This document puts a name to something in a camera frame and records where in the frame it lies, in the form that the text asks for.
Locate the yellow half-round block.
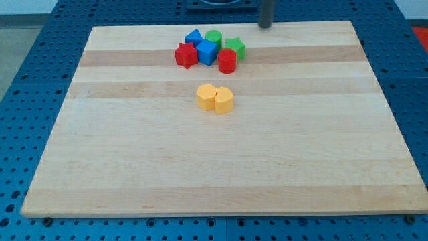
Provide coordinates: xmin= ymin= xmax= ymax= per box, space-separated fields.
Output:
xmin=215 ymin=86 xmax=234 ymax=114

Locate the yellow hexagon block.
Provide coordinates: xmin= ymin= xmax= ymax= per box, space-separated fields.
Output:
xmin=197 ymin=84 xmax=217 ymax=111

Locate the red cylinder block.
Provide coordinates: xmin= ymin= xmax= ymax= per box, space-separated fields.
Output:
xmin=217 ymin=48 xmax=237 ymax=74

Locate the wooden board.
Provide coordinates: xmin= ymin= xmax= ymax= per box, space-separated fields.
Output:
xmin=21 ymin=21 xmax=427 ymax=218

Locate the blue cube block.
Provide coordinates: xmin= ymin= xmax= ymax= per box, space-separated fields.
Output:
xmin=196 ymin=39 xmax=218 ymax=66

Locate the red star block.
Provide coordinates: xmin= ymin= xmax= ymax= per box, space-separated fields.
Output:
xmin=175 ymin=42 xmax=199 ymax=69

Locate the green star block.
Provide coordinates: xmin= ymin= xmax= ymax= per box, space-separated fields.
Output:
xmin=225 ymin=37 xmax=246 ymax=61

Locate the green cylinder block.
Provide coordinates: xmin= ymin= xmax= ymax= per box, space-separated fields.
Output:
xmin=205 ymin=30 xmax=223 ymax=52

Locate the blue triangle block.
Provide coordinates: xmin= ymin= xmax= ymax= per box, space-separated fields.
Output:
xmin=185 ymin=29 xmax=204 ymax=48

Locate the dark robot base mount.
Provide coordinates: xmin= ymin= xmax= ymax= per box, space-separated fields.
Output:
xmin=183 ymin=0 xmax=257 ymax=12

